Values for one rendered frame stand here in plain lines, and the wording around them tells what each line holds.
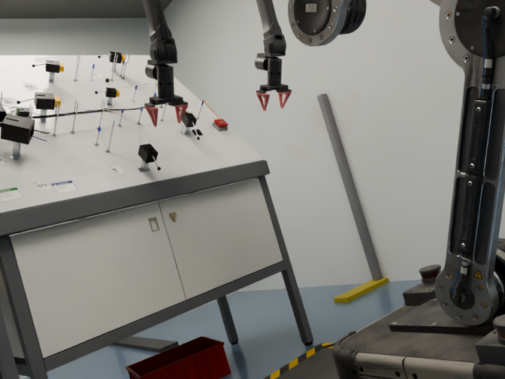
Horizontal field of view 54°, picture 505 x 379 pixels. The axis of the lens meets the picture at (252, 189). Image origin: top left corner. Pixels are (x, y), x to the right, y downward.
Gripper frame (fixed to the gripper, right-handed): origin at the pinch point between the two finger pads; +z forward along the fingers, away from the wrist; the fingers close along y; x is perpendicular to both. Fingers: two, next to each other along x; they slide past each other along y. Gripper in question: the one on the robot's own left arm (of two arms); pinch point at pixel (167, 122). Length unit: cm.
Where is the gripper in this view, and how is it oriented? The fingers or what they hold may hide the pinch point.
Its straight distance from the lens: 182.9
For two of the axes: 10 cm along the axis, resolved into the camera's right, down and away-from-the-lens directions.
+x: 6.2, 3.0, -7.3
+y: -7.9, 2.1, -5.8
